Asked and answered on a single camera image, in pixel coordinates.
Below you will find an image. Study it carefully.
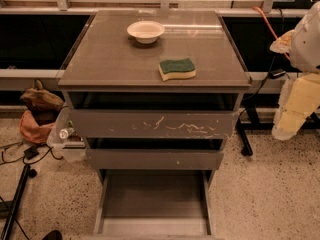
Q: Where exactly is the white bowl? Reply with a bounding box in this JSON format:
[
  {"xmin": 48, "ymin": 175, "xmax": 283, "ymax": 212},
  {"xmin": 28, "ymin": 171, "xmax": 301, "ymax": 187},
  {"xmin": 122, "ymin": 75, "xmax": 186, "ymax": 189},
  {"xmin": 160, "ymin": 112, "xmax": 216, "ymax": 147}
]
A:
[{"xmin": 127, "ymin": 21, "xmax": 165, "ymax": 44}]

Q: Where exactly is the black power adapter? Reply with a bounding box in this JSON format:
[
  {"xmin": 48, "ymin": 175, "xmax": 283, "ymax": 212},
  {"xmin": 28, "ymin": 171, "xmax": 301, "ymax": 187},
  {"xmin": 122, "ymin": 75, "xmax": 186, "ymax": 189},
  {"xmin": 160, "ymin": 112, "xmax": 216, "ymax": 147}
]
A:
[{"xmin": 24, "ymin": 146, "xmax": 39, "ymax": 160}]

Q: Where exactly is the grey drawer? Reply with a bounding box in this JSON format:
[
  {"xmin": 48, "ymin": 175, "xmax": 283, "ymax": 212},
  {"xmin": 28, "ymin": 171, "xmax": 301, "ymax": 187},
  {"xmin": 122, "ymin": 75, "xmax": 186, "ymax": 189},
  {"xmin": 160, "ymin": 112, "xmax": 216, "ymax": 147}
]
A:
[
  {"xmin": 86, "ymin": 138, "xmax": 223, "ymax": 170},
  {"xmin": 69, "ymin": 92, "xmax": 238, "ymax": 139},
  {"xmin": 94, "ymin": 170, "xmax": 214, "ymax": 240}
]

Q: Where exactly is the grey bottom drawer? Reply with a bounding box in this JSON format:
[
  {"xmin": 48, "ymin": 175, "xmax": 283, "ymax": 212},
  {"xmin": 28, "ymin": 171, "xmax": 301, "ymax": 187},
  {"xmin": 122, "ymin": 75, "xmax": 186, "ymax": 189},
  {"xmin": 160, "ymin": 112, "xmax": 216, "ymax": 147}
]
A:
[{"xmin": 94, "ymin": 170, "xmax": 214, "ymax": 240}]

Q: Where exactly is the orange cable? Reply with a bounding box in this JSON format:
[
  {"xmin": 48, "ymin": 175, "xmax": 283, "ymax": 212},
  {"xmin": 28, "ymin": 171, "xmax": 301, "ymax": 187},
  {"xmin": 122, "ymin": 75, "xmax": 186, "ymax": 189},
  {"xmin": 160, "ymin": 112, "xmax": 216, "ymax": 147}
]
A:
[{"xmin": 252, "ymin": 6, "xmax": 291, "ymax": 61}]

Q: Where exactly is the grey top drawer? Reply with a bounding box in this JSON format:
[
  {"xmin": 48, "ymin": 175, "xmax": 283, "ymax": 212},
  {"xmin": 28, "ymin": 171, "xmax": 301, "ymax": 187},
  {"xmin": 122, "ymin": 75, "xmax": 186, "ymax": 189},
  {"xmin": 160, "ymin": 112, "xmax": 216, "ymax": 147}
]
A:
[{"xmin": 69, "ymin": 92, "xmax": 238, "ymax": 139}]

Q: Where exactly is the black table frame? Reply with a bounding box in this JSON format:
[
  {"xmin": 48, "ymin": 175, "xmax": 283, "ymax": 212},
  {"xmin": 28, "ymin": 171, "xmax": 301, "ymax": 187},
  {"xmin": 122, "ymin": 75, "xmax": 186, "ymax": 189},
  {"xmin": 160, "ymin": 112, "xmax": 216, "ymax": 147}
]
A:
[{"xmin": 236, "ymin": 101, "xmax": 320, "ymax": 156}]

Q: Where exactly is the grey drawer cabinet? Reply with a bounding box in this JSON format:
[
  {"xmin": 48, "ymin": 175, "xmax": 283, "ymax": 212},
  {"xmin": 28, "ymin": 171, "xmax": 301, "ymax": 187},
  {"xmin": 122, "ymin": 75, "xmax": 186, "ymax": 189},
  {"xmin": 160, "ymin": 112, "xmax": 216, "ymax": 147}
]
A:
[{"xmin": 57, "ymin": 9, "xmax": 252, "ymax": 185}]

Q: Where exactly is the black stand leg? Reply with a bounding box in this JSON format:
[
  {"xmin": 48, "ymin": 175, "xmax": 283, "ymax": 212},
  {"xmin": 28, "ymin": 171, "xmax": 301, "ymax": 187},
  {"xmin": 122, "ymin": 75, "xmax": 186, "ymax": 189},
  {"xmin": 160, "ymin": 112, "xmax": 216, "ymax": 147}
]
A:
[{"xmin": 1, "ymin": 164, "xmax": 31, "ymax": 240}]

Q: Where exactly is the black adapter on rail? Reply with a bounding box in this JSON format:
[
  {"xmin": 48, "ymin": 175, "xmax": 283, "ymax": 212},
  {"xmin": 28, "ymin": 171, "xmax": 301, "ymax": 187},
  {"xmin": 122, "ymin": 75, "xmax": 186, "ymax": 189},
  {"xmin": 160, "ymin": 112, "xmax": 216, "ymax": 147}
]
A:
[{"xmin": 269, "ymin": 69, "xmax": 286, "ymax": 79}]

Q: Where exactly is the green yellow sponge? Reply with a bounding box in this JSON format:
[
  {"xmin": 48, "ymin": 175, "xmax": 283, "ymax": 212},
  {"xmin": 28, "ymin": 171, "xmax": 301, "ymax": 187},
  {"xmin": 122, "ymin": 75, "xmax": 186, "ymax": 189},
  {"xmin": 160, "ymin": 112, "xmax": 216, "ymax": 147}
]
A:
[{"xmin": 159, "ymin": 58, "xmax": 196, "ymax": 81}]

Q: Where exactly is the grey middle drawer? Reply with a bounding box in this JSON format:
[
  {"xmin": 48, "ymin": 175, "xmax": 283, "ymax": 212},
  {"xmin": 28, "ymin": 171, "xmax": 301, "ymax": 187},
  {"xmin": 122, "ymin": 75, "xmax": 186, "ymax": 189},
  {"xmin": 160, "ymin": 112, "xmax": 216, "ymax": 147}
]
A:
[{"xmin": 86, "ymin": 138, "xmax": 223, "ymax": 170}]

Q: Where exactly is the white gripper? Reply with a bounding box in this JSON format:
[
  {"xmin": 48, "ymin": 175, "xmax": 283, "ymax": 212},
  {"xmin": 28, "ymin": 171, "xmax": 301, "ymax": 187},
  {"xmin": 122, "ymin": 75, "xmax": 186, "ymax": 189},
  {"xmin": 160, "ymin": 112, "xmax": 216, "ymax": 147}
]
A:
[{"xmin": 270, "ymin": 2, "xmax": 320, "ymax": 140}]

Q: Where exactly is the plastic bottle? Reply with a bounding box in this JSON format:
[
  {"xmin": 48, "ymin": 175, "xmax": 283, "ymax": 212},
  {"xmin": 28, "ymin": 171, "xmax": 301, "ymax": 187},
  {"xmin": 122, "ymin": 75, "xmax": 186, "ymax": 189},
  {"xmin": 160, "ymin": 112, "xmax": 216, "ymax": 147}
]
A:
[{"xmin": 59, "ymin": 127, "xmax": 75, "ymax": 140}]

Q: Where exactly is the brown orange cloth bag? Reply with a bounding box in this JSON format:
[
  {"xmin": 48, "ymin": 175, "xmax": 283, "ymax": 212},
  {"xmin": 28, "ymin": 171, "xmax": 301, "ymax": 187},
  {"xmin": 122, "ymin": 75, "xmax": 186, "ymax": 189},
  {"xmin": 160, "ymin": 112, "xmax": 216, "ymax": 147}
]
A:
[{"xmin": 19, "ymin": 79, "xmax": 64, "ymax": 144}]

